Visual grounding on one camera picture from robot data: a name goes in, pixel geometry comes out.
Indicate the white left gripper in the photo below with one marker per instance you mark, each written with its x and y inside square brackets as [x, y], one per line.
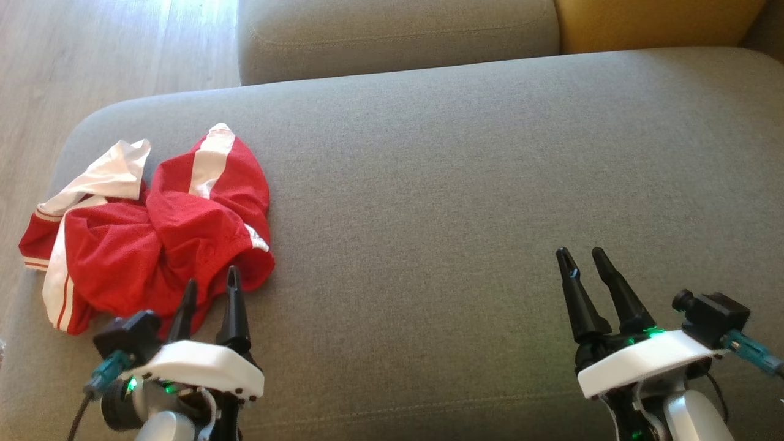
[196, 367]

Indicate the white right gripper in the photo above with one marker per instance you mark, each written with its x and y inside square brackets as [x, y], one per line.
[643, 361]

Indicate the red white-sleeved t-shirt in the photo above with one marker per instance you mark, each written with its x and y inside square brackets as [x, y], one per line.
[104, 257]

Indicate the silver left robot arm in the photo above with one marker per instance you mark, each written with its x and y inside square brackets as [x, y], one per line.
[165, 429]

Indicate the grey sofa seat cushion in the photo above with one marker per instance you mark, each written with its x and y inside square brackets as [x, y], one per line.
[441, 184]

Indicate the yellow sofa cushion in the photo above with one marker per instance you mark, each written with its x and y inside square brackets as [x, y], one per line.
[643, 24]

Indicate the grey sofa back cushion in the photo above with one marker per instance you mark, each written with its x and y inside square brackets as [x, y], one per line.
[398, 37]

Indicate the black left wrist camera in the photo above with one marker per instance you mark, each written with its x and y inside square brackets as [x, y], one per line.
[128, 337]

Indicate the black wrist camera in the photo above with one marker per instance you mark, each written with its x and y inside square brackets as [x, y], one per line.
[713, 315]
[128, 337]

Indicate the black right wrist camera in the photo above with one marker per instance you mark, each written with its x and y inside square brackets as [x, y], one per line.
[713, 315]

